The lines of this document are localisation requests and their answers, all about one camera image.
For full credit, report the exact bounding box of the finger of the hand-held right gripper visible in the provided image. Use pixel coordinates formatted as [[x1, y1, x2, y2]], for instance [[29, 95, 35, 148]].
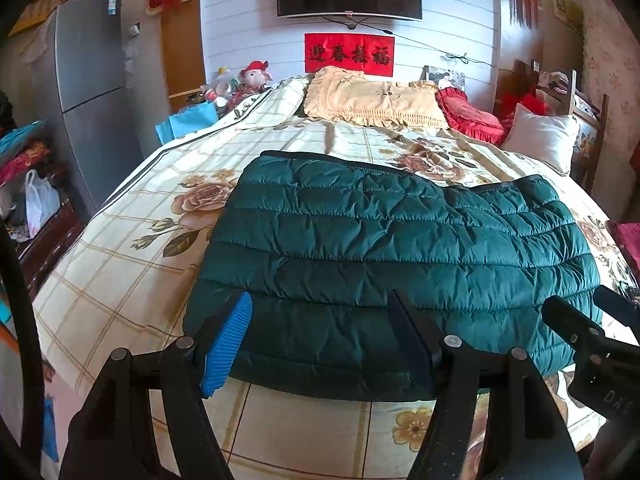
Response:
[[541, 295, 606, 361], [594, 285, 640, 343]]

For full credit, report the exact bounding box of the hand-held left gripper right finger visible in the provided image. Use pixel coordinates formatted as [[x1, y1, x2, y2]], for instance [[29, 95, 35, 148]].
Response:
[[387, 288, 585, 480]]

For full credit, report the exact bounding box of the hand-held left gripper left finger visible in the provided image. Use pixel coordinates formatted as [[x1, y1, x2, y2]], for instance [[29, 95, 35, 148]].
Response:
[[59, 291, 253, 480]]

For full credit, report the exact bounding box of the green puffer jacket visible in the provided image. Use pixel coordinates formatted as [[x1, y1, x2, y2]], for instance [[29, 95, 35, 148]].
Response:
[[182, 150, 603, 402]]

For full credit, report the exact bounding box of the cream floral checked bed quilt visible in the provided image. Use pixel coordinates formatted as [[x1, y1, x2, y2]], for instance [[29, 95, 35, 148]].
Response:
[[32, 75, 640, 480]]

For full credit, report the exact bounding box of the wooden chair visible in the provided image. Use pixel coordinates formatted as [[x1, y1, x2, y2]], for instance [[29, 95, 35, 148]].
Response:
[[492, 57, 608, 196]]

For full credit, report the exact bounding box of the white pillow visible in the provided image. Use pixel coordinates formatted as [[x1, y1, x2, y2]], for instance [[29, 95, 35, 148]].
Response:
[[500, 103, 581, 177]]

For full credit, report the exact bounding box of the dark wooden cabinet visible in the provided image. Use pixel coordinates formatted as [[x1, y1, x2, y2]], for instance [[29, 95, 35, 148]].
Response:
[[15, 160, 86, 296]]

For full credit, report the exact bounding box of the blue paper bag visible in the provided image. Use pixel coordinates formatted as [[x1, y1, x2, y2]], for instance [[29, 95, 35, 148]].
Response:
[[156, 100, 218, 146]]

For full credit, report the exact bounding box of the red frilled pillow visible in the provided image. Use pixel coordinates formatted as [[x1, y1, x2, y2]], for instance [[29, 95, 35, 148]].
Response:
[[434, 87, 508, 146]]

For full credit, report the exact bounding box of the white plastic bag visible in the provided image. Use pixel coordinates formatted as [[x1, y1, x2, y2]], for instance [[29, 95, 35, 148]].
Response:
[[24, 169, 61, 238]]

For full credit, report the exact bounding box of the beige frilled pillow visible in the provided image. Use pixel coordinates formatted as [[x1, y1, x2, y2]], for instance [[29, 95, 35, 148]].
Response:
[[303, 66, 450, 130]]

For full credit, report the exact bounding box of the clear plastic bag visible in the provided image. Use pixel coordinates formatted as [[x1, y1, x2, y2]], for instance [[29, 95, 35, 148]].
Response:
[[202, 67, 246, 111]]

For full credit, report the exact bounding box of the pink pig plush toy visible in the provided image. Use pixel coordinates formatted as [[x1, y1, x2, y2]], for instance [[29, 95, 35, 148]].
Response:
[[239, 60, 275, 93]]

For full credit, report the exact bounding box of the grey refrigerator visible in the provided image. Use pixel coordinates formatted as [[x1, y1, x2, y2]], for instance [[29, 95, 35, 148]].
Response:
[[32, 0, 146, 216]]

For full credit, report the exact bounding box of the photo frame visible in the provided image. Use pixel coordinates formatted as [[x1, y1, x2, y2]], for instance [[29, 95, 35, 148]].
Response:
[[425, 66, 466, 92]]

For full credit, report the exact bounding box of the red wall banner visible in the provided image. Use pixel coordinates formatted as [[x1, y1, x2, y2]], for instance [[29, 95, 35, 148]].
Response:
[[304, 33, 396, 75]]

